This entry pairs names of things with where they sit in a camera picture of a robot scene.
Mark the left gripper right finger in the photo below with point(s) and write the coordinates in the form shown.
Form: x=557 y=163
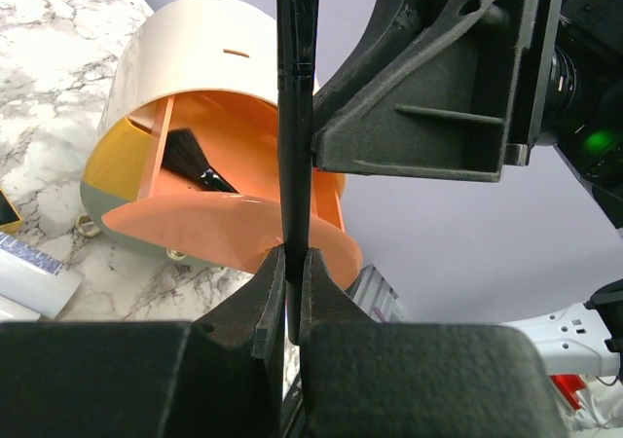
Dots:
x=363 y=378

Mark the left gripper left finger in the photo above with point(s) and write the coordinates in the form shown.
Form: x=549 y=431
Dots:
x=218 y=376

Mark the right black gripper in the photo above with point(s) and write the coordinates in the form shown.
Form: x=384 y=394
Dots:
x=441 y=89

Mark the black round makeup brush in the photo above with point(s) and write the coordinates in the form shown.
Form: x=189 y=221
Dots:
x=296 y=46

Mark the white round makeup organizer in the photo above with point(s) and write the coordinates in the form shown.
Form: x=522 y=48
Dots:
x=210 y=66

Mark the black fan makeup brush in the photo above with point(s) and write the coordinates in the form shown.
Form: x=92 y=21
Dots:
x=183 y=155

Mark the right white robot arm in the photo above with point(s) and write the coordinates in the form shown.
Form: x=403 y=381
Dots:
x=582 y=116

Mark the white spray bottle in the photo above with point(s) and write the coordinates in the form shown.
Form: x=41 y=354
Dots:
x=34 y=279

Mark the gold black lipstick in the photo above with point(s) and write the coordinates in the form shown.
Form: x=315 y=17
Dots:
x=10 y=220

